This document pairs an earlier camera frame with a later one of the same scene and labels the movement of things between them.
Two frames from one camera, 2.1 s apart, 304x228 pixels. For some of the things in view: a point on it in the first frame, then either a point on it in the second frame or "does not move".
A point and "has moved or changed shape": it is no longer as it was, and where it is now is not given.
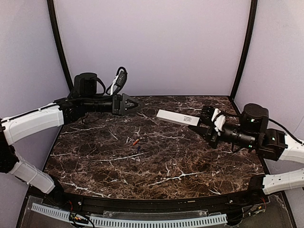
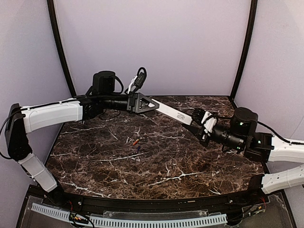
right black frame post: [248, 49] does not move
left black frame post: [51, 11] does not move
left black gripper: [117, 104] -> [130, 102]
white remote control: [177, 118] has moved or changed shape
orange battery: [136, 142] does not move
